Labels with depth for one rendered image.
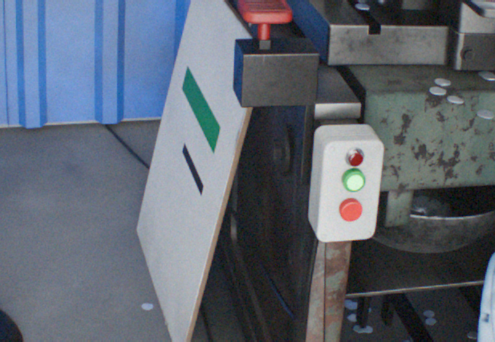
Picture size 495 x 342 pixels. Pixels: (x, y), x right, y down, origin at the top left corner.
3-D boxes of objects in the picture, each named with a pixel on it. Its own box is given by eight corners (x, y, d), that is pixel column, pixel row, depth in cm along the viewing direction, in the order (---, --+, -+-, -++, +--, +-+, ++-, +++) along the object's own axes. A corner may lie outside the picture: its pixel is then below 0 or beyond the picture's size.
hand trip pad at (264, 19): (292, 70, 126) (295, 11, 123) (243, 71, 125) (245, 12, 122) (280, 50, 132) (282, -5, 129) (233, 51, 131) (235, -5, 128)
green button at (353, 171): (365, 192, 124) (367, 171, 123) (342, 193, 124) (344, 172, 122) (362, 187, 125) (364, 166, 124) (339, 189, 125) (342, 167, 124)
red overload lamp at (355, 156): (365, 168, 123) (367, 150, 122) (346, 169, 123) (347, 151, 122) (363, 164, 124) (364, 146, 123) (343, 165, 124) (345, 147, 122)
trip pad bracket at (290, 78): (312, 189, 135) (322, 45, 126) (237, 192, 133) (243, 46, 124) (301, 168, 140) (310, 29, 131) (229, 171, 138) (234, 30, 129)
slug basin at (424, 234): (545, 263, 160) (556, 209, 155) (347, 283, 154) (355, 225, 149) (472, 170, 190) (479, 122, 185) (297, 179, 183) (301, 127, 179)
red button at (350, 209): (362, 221, 126) (363, 201, 125) (339, 222, 126) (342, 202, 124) (359, 217, 127) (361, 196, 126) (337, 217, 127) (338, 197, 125)
